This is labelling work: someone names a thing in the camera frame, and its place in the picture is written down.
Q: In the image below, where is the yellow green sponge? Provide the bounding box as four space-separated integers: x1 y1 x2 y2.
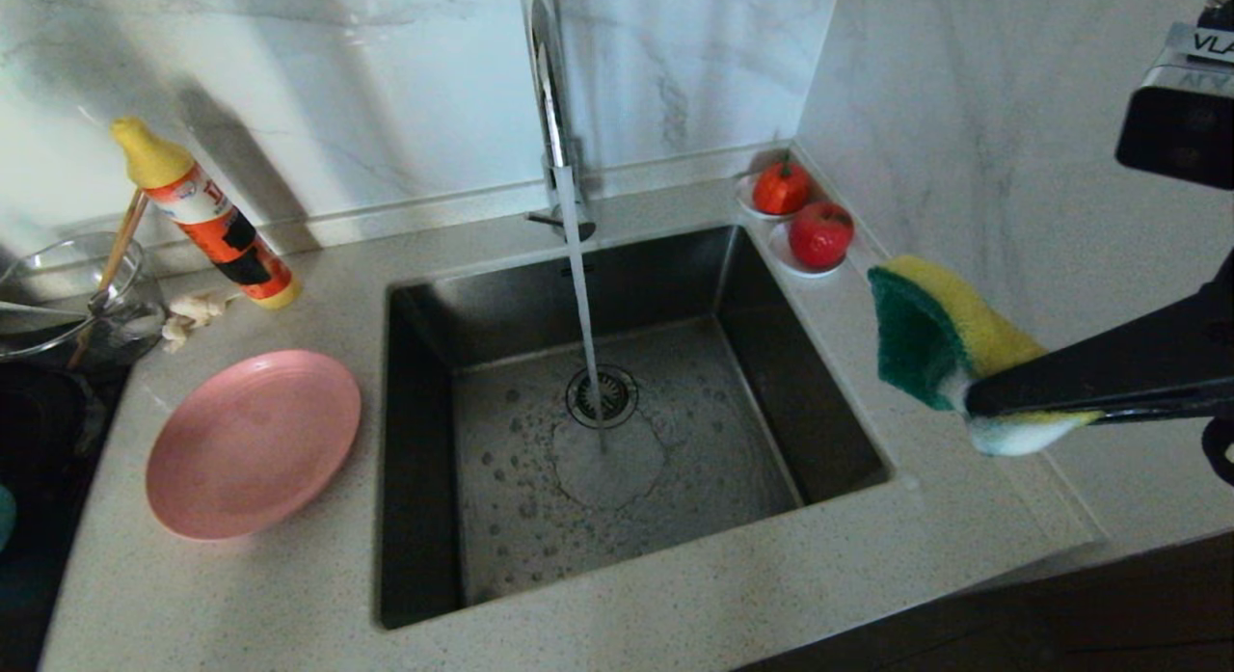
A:
868 255 1103 458

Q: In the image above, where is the chrome faucet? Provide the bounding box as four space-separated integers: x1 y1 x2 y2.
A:
519 0 598 244

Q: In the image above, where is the pink plate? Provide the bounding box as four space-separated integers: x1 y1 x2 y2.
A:
145 350 363 542

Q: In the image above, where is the yellow orange white detergent bottle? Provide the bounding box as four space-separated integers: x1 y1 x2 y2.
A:
110 117 302 310

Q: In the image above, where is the wooden chopstick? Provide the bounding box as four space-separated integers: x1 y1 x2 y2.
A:
67 190 150 369
94 192 153 302

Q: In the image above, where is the stainless steel sink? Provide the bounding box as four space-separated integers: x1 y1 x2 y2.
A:
376 226 893 631

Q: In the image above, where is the red apple on dish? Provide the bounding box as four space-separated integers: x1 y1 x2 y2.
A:
767 223 853 280

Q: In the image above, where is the round metal drain strainer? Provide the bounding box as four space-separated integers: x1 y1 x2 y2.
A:
565 366 639 432

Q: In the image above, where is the running water stream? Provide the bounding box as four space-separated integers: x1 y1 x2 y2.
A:
555 168 611 454

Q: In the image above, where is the garlic bulb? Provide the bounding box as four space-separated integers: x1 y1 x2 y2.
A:
162 294 232 353

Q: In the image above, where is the clear glass bowl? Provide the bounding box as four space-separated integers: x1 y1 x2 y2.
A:
0 232 170 364

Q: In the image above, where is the metal utensil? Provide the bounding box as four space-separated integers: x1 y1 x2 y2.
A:
0 303 97 324

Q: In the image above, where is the black cooktop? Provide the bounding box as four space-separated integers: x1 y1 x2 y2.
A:
0 359 131 672

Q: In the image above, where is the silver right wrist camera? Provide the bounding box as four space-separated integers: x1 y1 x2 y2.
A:
1115 21 1234 192

